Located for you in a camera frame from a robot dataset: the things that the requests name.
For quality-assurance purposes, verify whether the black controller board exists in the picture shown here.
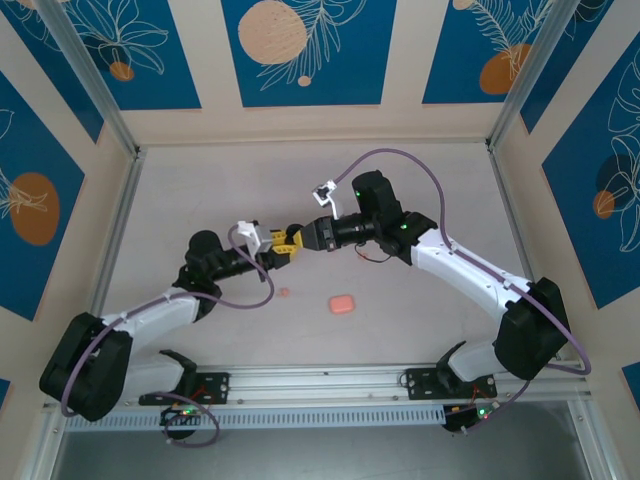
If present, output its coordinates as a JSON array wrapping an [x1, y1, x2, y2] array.
[[443, 402, 501, 437], [158, 403, 202, 441]]

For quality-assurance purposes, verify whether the blue poster large peach circle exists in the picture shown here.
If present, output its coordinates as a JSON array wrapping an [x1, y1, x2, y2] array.
[[221, 0, 399, 109]]

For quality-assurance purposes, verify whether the blue poster fern orange circle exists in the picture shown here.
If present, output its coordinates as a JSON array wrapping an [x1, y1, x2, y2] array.
[[422, 0, 564, 106]]

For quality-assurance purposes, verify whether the blue poster dark circle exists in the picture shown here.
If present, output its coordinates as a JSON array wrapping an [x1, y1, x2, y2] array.
[[542, 30, 640, 311]]

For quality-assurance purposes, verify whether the blue poster orange oval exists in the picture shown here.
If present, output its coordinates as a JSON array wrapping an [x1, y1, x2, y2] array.
[[0, 72, 86, 322]]

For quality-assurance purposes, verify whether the grey metal shelf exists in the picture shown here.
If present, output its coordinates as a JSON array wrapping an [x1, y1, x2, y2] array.
[[47, 428, 599, 480]]

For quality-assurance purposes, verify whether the blue poster white flower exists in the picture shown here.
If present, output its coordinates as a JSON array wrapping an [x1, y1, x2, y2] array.
[[63, 0, 203, 112]]

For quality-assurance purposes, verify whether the blue poster dotted peach circle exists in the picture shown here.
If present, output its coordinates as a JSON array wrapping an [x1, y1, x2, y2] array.
[[621, 362, 640, 401]]

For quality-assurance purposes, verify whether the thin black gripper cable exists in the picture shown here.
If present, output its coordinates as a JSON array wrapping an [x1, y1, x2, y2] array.
[[355, 240, 399, 265]]

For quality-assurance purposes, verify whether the aluminium table side rail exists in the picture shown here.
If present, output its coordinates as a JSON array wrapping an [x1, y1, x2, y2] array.
[[29, 147, 149, 480], [487, 144, 609, 480]]

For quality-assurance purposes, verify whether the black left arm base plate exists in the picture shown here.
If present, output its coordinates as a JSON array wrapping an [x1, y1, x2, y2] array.
[[138, 372, 232, 406]]

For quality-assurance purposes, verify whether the long aluminium mounting rail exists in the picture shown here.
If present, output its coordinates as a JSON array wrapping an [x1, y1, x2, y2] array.
[[42, 363, 596, 412]]

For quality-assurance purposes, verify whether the white slotted cable duct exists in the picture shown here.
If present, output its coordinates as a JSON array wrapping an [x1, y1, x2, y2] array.
[[63, 405, 446, 432]]

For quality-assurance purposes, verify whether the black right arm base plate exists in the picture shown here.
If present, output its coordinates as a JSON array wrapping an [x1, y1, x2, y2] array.
[[403, 367, 499, 401]]

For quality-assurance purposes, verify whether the aluminium frame post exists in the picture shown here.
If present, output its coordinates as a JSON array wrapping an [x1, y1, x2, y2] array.
[[35, 0, 144, 159], [487, 0, 594, 151]]

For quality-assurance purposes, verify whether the blue floral wall poster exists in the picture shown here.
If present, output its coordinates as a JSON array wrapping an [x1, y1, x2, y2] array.
[[0, 8, 105, 145], [519, 0, 640, 135]]

